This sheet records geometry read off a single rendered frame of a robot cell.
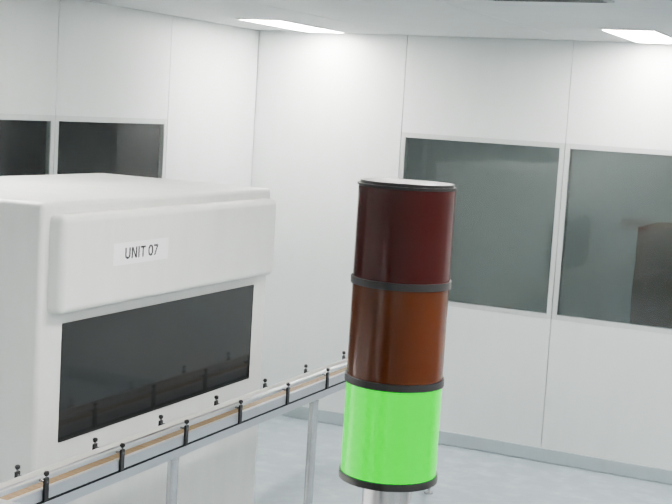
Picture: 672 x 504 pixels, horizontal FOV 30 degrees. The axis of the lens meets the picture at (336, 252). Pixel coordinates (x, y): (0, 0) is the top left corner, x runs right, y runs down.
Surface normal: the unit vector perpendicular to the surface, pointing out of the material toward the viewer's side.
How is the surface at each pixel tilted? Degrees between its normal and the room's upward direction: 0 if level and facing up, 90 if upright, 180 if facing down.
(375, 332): 90
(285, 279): 90
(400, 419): 90
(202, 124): 90
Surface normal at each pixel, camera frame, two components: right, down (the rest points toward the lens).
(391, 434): -0.05, 0.11
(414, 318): 0.26, 0.12
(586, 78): -0.43, 0.07
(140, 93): 0.90, 0.11
